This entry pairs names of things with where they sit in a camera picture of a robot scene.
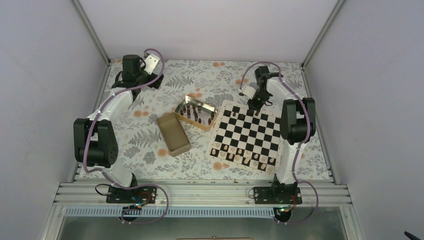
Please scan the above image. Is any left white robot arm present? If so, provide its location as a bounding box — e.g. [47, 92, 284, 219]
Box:
[73, 49, 164, 203]

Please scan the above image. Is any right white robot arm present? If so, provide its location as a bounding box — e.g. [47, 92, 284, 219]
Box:
[240, 66, 316, 184]

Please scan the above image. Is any gold tin with dark pieces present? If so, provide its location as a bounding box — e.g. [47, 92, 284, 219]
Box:
[174, 95, 219, 132]

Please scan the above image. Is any wooden chessboard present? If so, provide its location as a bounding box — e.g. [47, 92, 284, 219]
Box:
[206, 100, 283, 176]

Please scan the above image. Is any floral patterned table mat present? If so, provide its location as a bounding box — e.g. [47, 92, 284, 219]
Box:
[84, 60, 329, 184]

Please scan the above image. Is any empty gold tin lid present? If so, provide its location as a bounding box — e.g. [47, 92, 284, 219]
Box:
[156, 112, 191, 157]

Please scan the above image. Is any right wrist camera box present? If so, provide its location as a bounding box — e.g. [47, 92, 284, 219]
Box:
[239, 85, 256, 99]

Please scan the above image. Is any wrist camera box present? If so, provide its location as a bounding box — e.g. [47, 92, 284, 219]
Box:
[144, 54, 160, 75]
[239, 85, 256, 99]

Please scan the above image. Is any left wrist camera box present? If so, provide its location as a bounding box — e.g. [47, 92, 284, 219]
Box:
[144, 54, 160, 75]

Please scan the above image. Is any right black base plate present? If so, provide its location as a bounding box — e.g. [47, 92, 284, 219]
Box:
[252, 187, 303, 205]

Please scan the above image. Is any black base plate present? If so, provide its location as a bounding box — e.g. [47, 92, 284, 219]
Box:
[252, 187, 303, 205]
[105, 186, 157, 204]

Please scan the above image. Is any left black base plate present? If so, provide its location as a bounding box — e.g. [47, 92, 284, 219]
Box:
[105, 186, 157, 204]

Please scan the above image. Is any aluminium rail frame front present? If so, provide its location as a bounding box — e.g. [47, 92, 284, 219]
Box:
[53, 181, 353, 207]

